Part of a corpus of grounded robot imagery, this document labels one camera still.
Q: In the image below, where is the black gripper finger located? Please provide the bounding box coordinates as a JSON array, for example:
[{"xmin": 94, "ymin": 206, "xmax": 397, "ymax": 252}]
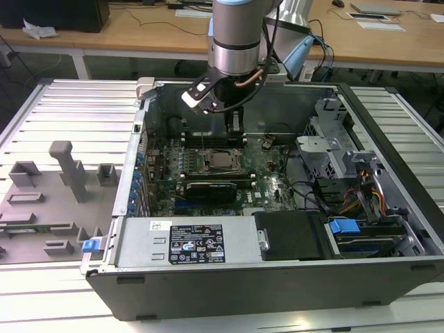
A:
[
  {"xmin": 236, "ymin": 107, "xmax": 246, "ymax": 139},
  {"xmin": 224, "ymin": 109, "xmax": 237, "ymax": 140}
]

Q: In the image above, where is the silver CPU plate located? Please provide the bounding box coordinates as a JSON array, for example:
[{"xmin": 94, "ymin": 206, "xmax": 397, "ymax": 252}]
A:
[{"xmin": 210, "ymin": 152, "xmax": 234, "ymax": 171}]

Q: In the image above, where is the metal socket cover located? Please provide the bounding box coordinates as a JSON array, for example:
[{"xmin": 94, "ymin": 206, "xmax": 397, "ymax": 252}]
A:
[{"xmin": 203, "ymin": 149, "xmax": 243, "ymax": 174}]

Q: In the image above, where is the CPU socket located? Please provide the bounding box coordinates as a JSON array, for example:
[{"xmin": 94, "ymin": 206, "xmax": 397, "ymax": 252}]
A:
[{"xmin": 202, "ymin": 148, "xmax": 244, "ymax": 176}]

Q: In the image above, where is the black expansion card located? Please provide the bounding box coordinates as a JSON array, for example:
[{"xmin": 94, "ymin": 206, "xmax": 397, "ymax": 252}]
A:
[{"xmin": 185, "ymin": 180, "xmax": 239, "ymax": 205}]

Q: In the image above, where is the green motherboard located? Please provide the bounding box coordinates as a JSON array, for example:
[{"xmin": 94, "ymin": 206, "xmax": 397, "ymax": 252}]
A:
[{"xmin": 145, "ymin": 135, "xmax": 299, "ymax": 216}]

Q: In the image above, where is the metal drive cage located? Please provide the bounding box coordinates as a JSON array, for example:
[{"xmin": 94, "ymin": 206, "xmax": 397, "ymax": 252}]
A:
[{"xmin": 296, "ymin": 96, "xmax": 382, "ymax": 181}]

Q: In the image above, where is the white paper sheet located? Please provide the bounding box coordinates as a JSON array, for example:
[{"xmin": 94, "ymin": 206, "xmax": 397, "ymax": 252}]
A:
[
  {"xmin": 175, "ymin": 8, "xmax": 213, "ymax": 18},
  {"xmin": 357, "ymin": 20, "xmax": 406, "ymax": 32}
]

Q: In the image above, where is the black plastic shroud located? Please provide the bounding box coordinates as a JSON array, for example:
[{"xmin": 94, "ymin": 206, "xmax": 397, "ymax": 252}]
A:
[{"xmin": 253, "ymin": 211, "xmax": 329, "ymax": 261}]

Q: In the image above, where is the wooden desk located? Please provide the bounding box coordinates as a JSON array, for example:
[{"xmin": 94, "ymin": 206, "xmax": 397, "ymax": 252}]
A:
[{"xmin": 0, "ymin": 0, "xmax": 444, "ymax": 80}]

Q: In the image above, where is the blue disk carrier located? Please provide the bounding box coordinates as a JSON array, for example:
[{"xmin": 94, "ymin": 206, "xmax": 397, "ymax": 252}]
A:
[{"xmin": 330, "ymin": 217, "xmax": 407, "ymax": 256}]

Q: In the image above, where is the silver power supply unit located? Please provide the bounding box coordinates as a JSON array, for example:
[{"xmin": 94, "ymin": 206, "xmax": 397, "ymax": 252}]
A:
[{"xmin": 114, "ymin": 214, "xmax": 263, "ymax": 268}]

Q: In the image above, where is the white framed tablet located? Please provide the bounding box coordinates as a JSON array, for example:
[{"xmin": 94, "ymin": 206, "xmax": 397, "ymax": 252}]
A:
[{"xmin": 348, "ymin": 12, "xmax": 391, "ymax": 21}]

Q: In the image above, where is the dark grey PC case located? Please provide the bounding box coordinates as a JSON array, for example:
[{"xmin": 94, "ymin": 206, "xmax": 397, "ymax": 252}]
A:
[{"xmin": 80, "ymin": 78, "xmax": 444, "ymax": 322}]

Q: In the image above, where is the grey laptop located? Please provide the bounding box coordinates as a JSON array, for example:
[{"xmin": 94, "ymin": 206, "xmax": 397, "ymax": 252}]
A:
[{"xmin": 349, "ymin": 1, "xmax": 403, "ymax": 17}]

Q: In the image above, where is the black computer tower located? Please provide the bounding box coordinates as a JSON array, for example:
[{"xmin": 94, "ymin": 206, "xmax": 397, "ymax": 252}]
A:
[{"xmin": 0, "ymin": 0, "xmax": 111, "ymax": 34}]

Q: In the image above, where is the crumpled white paper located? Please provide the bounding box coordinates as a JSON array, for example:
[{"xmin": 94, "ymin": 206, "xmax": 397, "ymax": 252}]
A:
[{"xmin": 22, "ymin": 17, "xmax": 59, "ymax": 40}]

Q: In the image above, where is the grey parts rack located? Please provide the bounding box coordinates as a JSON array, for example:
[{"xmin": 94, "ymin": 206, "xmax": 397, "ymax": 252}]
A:
[{"xmin": 0, "ymin": 140, "xmax": 122, "ymax": 266}]

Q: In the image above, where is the green RAM stick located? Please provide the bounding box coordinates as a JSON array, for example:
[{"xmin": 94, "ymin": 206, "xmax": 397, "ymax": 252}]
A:
[{"xmin": 0, "ymin": 224, "xmax": 70, "ymax": 234}]

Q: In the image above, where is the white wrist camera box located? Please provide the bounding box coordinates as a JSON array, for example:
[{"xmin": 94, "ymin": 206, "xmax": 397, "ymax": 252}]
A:
[{"xmin": 180, "ymin": 76, "xmax": 220, "ymax": 116}]

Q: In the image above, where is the grey case handle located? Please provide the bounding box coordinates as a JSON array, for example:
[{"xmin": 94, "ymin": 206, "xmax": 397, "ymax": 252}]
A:
[{"xmin": 136, "ymin": 76, "xmax": 157, "ymax": 105}]

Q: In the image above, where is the black wire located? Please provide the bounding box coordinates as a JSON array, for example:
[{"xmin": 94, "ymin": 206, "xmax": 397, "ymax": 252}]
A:
[{"xmin": 282, "ymin": 145, "xmax": 330, "ymax": 212}]

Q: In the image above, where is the blue cable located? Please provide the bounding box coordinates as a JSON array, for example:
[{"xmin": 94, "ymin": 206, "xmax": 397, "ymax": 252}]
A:
[{"xmin": 310, "ymin": 33, "xmax": 336, "ymax": 83}]

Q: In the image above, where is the orange wire bundle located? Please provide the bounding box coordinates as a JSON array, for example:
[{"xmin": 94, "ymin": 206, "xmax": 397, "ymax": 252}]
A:
[{"xmin": 338, "ymin": 169, "xmax": 388, "ymax": 216}]

